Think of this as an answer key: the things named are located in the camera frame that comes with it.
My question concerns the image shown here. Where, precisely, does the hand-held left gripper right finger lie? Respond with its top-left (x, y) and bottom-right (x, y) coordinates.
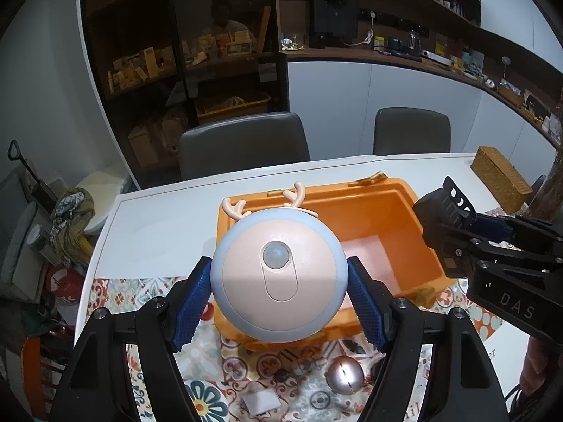
top-left (347, 256), bottom-right (517, 422)

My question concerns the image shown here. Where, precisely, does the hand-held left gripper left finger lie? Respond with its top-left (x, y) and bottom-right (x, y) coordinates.
top-left (48, 255), bottom-right (214, 422)

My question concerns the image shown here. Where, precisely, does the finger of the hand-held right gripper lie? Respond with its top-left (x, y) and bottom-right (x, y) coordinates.
top-left (473, 213), bottom-right (563, 252)
top-left (457, 236), bottom-right (563, 283)

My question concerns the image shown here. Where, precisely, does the silver egg-shaped object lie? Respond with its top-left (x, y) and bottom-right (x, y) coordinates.
top-left (324, 355), bottom-right (366, 394)

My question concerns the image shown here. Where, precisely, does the deer antler night light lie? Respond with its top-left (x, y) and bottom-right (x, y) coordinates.
top-left (211, 180), bottom-right (344, 343)

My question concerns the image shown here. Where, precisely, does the orange plastic storage bin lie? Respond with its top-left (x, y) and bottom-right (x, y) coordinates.
top-left (215, 171), bottom-right (443, 352)

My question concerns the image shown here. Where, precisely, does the small white box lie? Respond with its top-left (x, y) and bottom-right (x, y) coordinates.
top-left (241, 390), bottom-right (282, 417)

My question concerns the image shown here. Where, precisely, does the person's right forearm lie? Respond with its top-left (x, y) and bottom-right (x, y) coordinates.
top-left (523, 336), bottom-right (563, 409)

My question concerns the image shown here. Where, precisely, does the woven wicker box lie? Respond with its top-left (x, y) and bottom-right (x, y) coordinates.
top-left (470, 146), bottom-right (534, 214)

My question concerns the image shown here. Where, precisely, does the patterned table mat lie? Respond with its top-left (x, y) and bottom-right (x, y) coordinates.
top-left (86, 204), bottom-right (529, 422)

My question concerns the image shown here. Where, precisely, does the narrow grey chair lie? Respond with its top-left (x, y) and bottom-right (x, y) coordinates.
top-left (373, 108), bottom-right (452, 156)

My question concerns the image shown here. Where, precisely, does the red round container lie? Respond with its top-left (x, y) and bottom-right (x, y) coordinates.
top-left (46, 266), bottom-right (82, 305)

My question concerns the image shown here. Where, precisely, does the white round stool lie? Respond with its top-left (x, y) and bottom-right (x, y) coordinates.
top-left (75, 169), bottom-right (129, 236)

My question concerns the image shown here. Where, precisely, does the yellow patterned cloth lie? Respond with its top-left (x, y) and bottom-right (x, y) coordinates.
top-left (49, 188), bottom-right (95, 256)

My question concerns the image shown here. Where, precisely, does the brown cardboard box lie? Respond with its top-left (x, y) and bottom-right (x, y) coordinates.
top-left (128, 123), bottom-right (159, 168)

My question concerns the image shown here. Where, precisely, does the wide grey chair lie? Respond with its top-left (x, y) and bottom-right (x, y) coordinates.
top-left (178, 112), bottom-right (311, 181)

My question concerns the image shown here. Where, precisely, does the grey cushion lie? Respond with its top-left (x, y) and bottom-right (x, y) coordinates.
top-left (0, 171), bottom-right (45, 293)

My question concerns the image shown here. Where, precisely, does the orange bin on shelf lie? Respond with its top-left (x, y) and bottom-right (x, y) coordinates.
top-left (196, 92), bottom-right (271, 126)

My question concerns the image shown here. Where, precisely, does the black coffee machine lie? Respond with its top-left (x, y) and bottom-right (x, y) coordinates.
top-left (313, 0), bottom-right (358, 38)

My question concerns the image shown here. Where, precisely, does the dark wooden shelf cabinet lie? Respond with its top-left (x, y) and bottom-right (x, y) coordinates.
top-left (79, 0), bottom-right (290, 190)

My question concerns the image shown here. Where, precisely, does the black handled trolley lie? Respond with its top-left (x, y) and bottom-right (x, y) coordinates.
top-left (8, 140), bottom-right (51, 205)

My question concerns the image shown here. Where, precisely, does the white charger cable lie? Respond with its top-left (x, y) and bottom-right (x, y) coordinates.
top-left (343, 13), bottom-right (379, 47)

